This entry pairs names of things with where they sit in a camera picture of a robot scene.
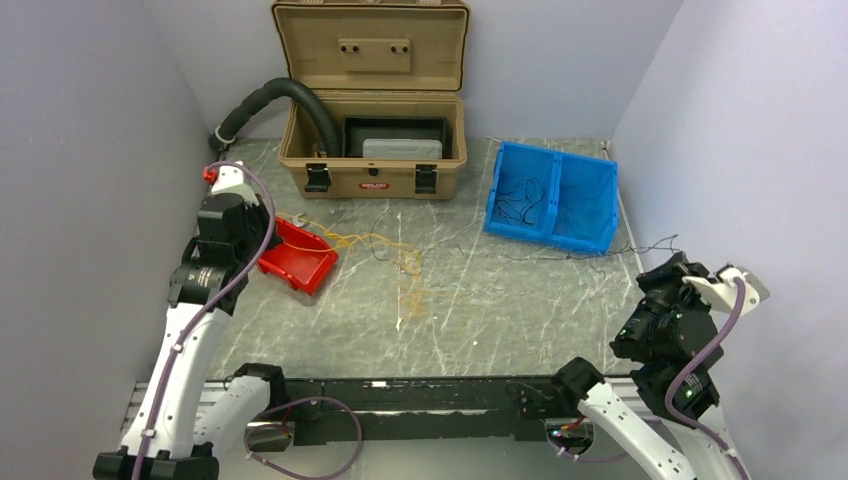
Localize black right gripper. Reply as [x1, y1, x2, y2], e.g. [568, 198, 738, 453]
[612, 248, 718, 344]

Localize red bin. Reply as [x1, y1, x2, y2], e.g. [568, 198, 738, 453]
[257, 217, 339, 295]

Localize yellow wire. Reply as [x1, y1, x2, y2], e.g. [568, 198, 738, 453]
[276, 211, 425, 319]

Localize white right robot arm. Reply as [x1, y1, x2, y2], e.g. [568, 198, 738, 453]
[548, 251, 770, 479]

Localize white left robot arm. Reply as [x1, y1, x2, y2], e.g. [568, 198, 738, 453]
[92, 193, 279, 479]

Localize blue bin right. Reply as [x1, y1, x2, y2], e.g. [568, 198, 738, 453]
[551, 153, 618, 254]

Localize blue bin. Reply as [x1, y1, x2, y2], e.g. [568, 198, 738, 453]
[551, 153, 618, 254]
[483, 142, 561, 244]

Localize black tray in case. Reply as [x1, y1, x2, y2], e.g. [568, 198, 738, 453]
[342, 116, 453, 158]

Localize grey plastic box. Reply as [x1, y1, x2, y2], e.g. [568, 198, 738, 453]
[362, 138, 443, 160]

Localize blue bin left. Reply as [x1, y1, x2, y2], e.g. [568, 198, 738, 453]
[483, 142, 561, 244]

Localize tan tool case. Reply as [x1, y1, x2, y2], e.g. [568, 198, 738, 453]
[271, 1, 471, 200]

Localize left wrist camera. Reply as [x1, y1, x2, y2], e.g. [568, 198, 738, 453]
[203, 162, 260, 205]

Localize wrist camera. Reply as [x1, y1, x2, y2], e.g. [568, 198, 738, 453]
[203, 162, 260, 205]
[682, 264, 771, 316]

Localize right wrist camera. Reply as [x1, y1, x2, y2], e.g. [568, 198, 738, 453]
[682, 264, 771, 316]

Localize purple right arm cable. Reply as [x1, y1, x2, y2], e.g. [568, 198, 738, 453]
[546, 276, 753, 480]

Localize black corrugated hose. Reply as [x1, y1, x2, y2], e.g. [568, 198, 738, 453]
[209, 77, 342, 159]

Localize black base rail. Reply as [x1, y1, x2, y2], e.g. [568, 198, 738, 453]
[223, 363, 579, 446]

